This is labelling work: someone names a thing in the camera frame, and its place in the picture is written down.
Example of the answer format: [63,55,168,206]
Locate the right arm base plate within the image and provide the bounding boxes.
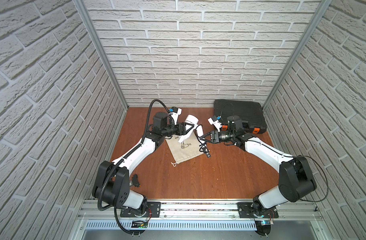
[236,202,279,219]

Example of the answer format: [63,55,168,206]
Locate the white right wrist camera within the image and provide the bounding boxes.
[208,116,222,132]

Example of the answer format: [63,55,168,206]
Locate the aluminium mounting rail frame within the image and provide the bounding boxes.
[69,199,332,240]

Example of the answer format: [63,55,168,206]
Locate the white hair dryer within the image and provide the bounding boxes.
[179,115,211,158]

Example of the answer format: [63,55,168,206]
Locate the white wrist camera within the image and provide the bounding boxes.
[170,107,182,124]
[208,116,222,132]

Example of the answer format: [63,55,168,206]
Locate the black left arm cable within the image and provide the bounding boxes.
[97,98,172,235]

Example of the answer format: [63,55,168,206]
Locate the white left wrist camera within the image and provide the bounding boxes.
[170,107,182,124]

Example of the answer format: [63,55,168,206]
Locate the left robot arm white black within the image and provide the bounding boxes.
[92,112,198,215]

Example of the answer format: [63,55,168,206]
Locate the small black object on table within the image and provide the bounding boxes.
[132,174,141,188]

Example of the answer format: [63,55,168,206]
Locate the beige linen drawstring bag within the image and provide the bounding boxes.
[167,134,203,167]

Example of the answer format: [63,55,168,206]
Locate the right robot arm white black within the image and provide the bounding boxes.
[196,116,317,218]

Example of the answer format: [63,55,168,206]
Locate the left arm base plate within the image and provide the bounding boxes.
[120,201,161,219]

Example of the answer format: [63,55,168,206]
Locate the black plastic tool case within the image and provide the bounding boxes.
[214,100,267,134]

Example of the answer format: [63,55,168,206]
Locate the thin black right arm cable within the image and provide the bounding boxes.
[248,139,329,204]

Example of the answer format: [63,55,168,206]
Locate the small green circuit board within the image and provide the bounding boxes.
[131,221,148,229]

